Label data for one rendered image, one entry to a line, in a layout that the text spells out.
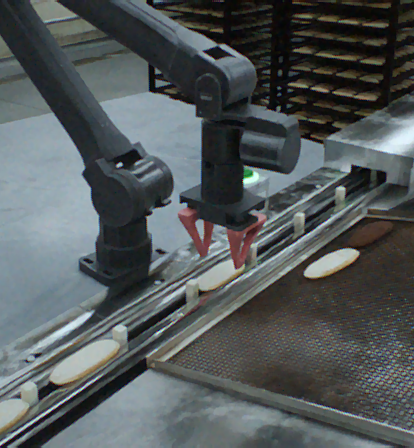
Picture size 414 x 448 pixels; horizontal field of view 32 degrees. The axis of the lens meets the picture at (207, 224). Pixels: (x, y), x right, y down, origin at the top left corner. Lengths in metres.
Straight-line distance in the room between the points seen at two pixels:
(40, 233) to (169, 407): 0.60
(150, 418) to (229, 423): 0.08
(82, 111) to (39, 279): 0.26
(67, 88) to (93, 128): 0.07
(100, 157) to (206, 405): 0.45
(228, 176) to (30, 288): 0.35
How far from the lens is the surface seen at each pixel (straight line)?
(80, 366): 0.85
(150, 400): 0.74
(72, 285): 1.09
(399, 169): 1.35
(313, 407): 0.67
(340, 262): 0.96
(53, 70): 1.07
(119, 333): 0.88
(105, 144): 1.04
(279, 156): 0.88
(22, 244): 1.22
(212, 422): 0.69
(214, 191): 0.95
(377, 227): 1.07
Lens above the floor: 1.35
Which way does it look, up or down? 25 degrees down
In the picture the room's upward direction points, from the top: straight up
